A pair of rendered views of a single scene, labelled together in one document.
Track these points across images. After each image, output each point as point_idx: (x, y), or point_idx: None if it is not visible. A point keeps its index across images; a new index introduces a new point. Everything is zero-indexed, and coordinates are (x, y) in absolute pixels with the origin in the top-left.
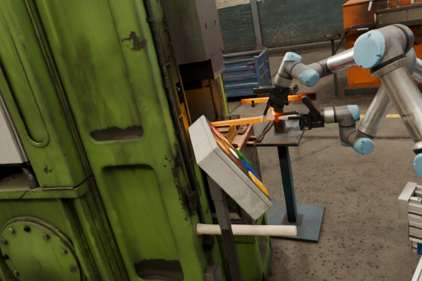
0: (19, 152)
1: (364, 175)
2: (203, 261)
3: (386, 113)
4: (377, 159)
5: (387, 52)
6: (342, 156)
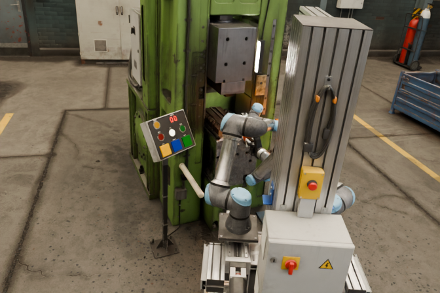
0: (141, 81)
1: (380, 246)
2: (177, 182)
3: (265, 169)
4: (415, 249)
5: (225, 127)
6: (397, 226)
